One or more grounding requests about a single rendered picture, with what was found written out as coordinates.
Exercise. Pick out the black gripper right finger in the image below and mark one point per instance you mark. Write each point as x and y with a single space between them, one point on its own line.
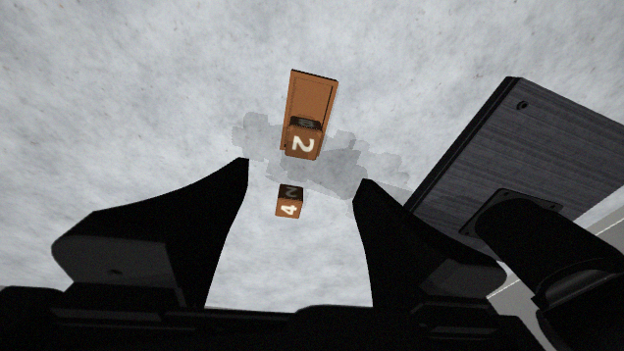
414 267

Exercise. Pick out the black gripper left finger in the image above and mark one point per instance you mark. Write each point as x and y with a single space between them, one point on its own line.
133 262

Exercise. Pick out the brown wooden cube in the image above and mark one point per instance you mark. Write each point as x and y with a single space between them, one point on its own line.
290 200
303 138

